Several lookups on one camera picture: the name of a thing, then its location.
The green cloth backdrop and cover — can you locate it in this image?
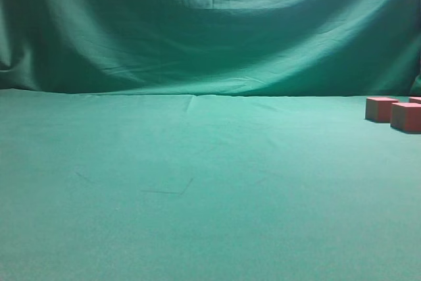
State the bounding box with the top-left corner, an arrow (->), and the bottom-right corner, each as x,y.
1,0 -> 420,280

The pink foam cube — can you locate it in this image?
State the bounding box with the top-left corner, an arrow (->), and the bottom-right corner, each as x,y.
390,103 -> 421,133
365,97 -> 399,123
409,97 -> 421,104

